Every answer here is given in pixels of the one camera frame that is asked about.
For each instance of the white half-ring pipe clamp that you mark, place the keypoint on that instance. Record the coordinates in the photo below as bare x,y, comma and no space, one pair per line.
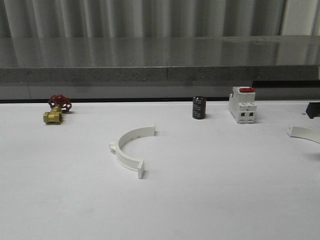
304,133
129,162

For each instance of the grey pleated curtain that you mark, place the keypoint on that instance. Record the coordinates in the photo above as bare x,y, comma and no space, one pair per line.
158,18

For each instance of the black cylindrical capacitor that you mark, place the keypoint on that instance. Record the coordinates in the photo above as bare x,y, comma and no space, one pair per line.
198,107

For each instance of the grey stone countertop ledge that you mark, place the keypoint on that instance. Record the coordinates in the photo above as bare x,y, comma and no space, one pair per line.
218,61

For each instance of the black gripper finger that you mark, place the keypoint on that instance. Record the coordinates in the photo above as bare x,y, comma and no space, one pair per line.
313,110

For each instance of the brass valve red handwheel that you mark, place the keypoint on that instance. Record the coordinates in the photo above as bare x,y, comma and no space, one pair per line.
59,104

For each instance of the white circuit breaker red switch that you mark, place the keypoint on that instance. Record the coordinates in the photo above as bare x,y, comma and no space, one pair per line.
242,104

